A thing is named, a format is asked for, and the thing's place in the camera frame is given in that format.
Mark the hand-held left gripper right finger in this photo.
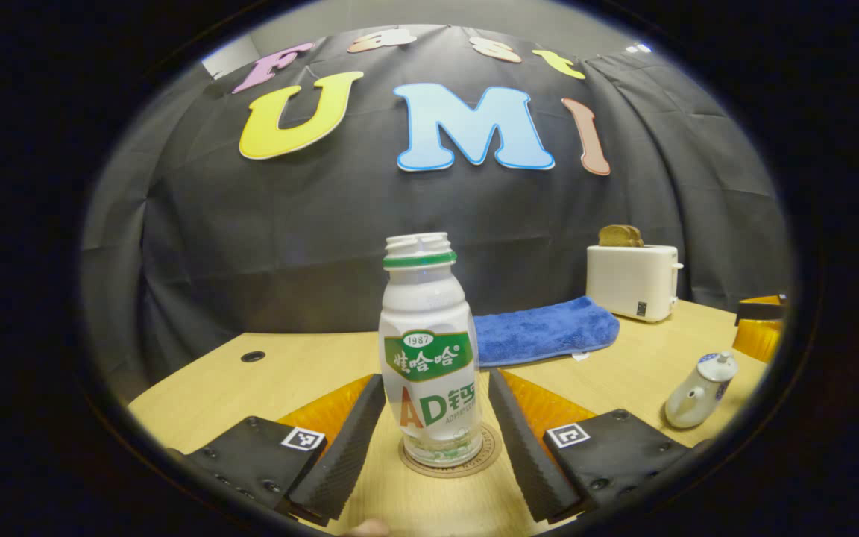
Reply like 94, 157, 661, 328
488, 368, 699, 523

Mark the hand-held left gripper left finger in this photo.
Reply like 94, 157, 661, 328
169, 373, 387, 523

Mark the white teacup lid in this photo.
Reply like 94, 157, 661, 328
698, 351, 739, 383

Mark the round brown coaster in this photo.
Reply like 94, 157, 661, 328
398, 421, 503, 478

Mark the white blue-patterned teacup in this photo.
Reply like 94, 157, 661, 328
664, 351, 739, 430

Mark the white green-label water bottle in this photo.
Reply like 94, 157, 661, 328
379, 232, 484, 468

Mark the blue towel cloth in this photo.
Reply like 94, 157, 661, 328
472, 296, 621, 368

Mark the white toaster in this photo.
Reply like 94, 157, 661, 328
586, 244, 684, 323

